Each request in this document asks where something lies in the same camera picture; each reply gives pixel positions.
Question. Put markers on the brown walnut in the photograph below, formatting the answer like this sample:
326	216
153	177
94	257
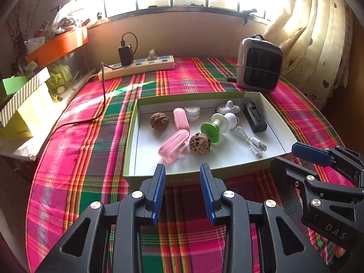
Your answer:
200	143
159	121

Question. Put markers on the pile of assorted packets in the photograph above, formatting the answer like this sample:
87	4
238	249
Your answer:
62	20

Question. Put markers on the green cardboard box tray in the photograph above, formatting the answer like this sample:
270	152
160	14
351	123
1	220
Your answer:
256	167

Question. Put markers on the cream heart print curtain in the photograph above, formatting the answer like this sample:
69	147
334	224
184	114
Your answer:
312	34

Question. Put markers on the black charger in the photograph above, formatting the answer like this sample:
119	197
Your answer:
126	54

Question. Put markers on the red flower branches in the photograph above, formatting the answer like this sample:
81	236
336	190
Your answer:
17	39

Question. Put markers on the dark window frame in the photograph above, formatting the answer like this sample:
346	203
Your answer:
170	10

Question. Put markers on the green white spool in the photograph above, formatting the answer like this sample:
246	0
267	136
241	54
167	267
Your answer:
219	126

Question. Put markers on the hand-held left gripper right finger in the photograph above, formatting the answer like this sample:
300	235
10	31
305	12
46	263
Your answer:
206	193

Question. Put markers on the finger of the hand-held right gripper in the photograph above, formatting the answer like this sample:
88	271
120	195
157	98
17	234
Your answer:
287	169
310	153

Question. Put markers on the small black plug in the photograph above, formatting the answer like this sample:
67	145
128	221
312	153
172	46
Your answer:
231	78

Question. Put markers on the white plastic sheet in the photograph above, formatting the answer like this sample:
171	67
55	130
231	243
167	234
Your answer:
20	149

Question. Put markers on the green box lid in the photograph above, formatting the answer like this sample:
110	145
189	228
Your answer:
14	85

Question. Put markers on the black rectangular device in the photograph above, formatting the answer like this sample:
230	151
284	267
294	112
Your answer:
255	116

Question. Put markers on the small clear white jar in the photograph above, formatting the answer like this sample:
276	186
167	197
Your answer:
192	113

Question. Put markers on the orange tray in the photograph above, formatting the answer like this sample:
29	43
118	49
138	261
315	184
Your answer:
57	47

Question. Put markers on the white grey desk heater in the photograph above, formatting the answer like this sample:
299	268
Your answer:
260	65

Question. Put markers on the small beige figurine plug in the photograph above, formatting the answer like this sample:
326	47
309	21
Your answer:
151	55

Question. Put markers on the striped white box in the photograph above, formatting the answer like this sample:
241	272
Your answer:
25	91

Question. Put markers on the pink oval case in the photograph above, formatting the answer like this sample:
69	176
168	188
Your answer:
181	118

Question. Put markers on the beige power strip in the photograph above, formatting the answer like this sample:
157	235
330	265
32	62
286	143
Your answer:
142	67

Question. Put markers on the plaid tablecloth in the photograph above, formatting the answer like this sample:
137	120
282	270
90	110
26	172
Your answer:
85	162

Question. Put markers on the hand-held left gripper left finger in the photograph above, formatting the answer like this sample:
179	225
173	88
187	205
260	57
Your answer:
159	193

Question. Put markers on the yellow green box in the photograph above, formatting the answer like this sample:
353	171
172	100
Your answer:
34	113

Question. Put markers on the yellow green packet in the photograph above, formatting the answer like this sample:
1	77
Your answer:
57	76

